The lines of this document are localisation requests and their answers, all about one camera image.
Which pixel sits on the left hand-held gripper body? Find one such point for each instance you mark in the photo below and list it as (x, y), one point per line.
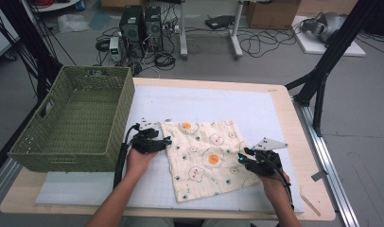
(146, 145)

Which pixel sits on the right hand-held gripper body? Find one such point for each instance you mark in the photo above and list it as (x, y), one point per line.
(264, 164)

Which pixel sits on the cream printed cloth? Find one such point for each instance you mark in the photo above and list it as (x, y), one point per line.
(205, 176)

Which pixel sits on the green woven basket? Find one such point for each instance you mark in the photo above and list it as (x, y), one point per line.
(83, 107)

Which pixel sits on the person's left hand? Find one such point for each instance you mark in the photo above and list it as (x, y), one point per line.
(138, 165)

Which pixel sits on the person's right hand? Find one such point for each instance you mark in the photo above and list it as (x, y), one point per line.
(275, 186)

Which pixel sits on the white grid mat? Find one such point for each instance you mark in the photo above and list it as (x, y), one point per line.
(196, 101)

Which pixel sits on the grey tape piece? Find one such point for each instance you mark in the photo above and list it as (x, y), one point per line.
(319, 176)

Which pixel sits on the person's grey trousers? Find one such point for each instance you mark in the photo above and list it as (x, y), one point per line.
(149, 222)

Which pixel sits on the small grey power supply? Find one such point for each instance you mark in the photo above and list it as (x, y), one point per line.
(115, 48)

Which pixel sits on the slim black computer tower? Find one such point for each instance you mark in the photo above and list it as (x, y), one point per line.
(153, 28)

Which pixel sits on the white desk leg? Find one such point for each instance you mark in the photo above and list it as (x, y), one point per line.
(183, 31)
(235, 34)

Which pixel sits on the large black computer tower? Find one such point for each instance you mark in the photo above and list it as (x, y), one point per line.
(131, 28)

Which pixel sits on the white floor board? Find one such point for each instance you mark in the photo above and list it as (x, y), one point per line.
(310, 45)

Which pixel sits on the flat black device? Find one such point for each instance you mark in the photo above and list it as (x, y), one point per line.
(219, 22)

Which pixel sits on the clear plastic bag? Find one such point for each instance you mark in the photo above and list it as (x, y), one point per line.
(73, 23)

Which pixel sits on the brown cardboard box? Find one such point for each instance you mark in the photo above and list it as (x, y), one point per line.
(272, 14)

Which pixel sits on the grey headset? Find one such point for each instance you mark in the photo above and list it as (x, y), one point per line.
(325, 25)

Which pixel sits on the aluminium rail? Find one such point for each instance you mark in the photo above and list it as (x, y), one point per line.
(332, 164)

